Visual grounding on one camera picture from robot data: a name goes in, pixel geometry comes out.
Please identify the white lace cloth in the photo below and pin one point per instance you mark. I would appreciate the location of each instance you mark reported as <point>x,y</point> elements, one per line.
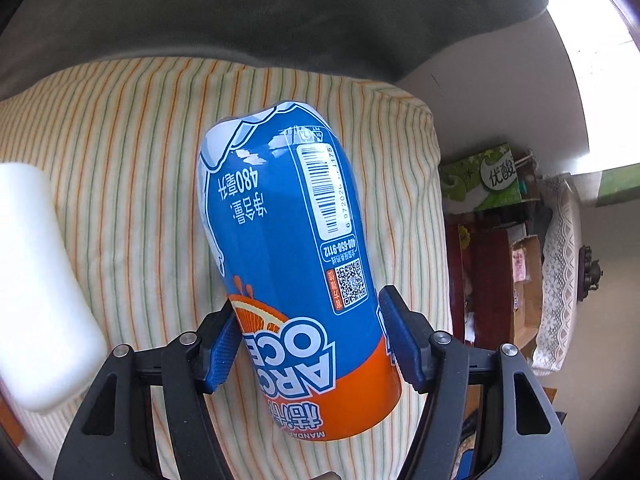
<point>562,242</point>

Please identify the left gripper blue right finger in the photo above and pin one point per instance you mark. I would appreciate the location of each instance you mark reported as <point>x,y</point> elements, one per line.
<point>517,433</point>

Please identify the white plastic cup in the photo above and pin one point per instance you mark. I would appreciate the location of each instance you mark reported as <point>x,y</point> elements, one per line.
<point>51,345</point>

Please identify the striped seat cushion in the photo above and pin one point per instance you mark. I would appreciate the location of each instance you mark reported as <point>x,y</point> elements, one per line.
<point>119,141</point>

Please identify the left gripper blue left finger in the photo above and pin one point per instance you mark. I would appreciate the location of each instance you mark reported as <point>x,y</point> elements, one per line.
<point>112,435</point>

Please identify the blue orange Arctic Ocean cup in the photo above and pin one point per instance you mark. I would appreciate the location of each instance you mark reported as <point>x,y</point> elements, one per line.
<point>280,210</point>

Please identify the dark grey back cushion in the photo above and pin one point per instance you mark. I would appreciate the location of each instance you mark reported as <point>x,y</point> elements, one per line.
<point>375,39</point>

